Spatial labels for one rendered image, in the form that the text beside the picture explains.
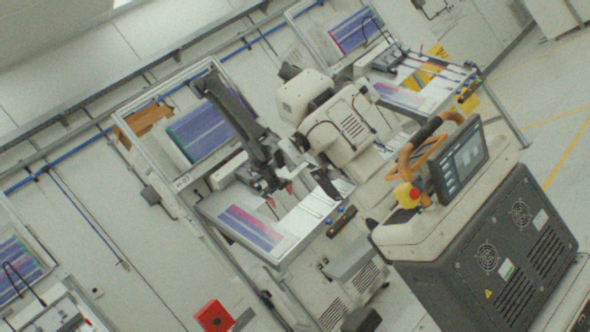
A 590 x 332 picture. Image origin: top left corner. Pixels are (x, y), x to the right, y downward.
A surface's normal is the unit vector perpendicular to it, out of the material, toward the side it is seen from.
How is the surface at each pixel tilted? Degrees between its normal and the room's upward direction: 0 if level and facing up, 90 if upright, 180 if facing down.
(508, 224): 90
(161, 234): 90
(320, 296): 90
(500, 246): 90
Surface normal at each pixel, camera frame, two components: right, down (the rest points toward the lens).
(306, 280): 0.45, -0.22
